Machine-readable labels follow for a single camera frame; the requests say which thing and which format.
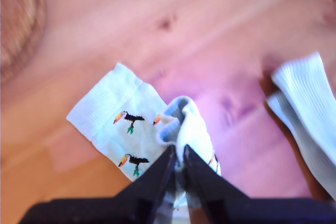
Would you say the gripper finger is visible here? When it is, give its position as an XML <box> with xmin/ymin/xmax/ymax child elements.
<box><xmin>111</xmin><ymin>145</ymin><xmax>176</xmax><ymax>224</ymax></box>
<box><xmin>183</xmin><ymin>144</ymin><xmax>250</xmax><ymax>224</ymax></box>

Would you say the light blue toucan sock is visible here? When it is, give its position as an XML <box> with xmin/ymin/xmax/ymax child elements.
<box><xmin>66</xmin><ymin>62</ymin><xmax>174</xmax><ymax>183</ymax></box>
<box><xmin>156</xmin><ymin>95</ymin><xmax>222</xmax><ymax>210</ymax></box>

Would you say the white terry sock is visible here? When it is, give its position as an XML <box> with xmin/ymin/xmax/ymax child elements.
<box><xmin>266</xmin><ymin>91</ymin><xmax>336</xmax><ymax>201</ymax></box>
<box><xmin>271</xmin><ymin>52</ymin><xmax>336</xmax><ymax>156</ymax></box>

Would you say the round cork trivet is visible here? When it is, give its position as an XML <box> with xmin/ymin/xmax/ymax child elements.
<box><xmin>0</xmin><ymin>0</ymin><xmax>47</xmax><ymax>86</ymax></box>

